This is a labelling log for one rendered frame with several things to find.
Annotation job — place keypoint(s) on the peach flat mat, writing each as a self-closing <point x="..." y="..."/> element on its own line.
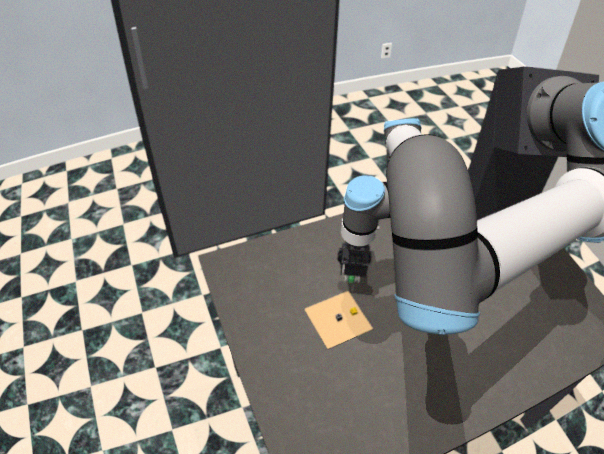
<point x="332" y="332"/>

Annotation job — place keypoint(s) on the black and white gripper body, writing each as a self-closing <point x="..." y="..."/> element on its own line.
<point x="353" y="268"/>

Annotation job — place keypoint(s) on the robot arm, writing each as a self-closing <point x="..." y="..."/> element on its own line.
<point x="440" y="274"/>

